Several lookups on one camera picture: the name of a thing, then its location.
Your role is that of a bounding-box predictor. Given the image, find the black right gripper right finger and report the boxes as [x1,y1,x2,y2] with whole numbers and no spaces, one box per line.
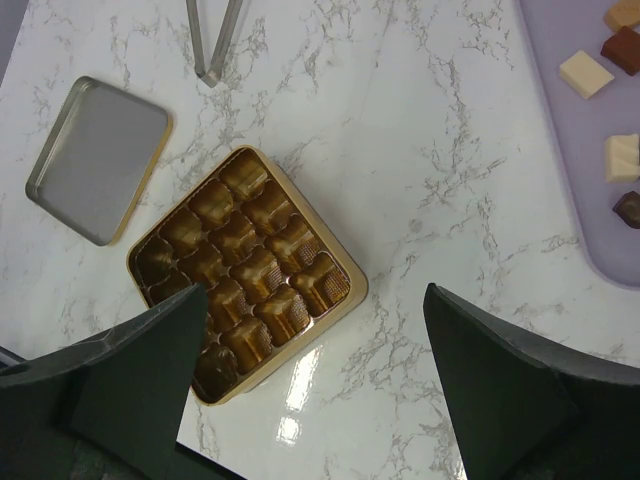
[423,283,639,479]

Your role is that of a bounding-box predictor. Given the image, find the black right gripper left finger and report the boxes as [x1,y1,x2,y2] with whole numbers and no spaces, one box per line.
[1,286,207,479]

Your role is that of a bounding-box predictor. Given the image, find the dark heart chocolate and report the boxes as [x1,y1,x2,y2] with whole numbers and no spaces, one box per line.
[612,191,640,229]

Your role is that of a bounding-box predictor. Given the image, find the white ridged chocolate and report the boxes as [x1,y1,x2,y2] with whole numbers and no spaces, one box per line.
[604,134,640,183]

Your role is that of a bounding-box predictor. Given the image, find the metal tongs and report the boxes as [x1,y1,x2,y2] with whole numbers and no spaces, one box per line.
[186,0,251,88]

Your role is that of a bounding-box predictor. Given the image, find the gold chocolate tin box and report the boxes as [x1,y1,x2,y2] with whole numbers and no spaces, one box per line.
[127,145,368,405]

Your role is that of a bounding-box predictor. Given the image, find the white square chocolate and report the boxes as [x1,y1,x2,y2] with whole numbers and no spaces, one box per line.
[559,50,614,100]

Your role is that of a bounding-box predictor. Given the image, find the milk brown chocolate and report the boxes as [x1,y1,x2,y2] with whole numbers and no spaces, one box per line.
[601,26,640,76]

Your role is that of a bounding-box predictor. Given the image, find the beige chocolate piece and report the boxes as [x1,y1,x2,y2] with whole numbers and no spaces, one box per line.
[604,0,640,32]

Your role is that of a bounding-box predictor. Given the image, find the silver tin lid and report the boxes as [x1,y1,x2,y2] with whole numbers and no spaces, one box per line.
[25,76,173,246]

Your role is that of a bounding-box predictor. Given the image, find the lavender plastic tray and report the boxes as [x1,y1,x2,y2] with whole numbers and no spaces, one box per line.
[519,1,639,289]

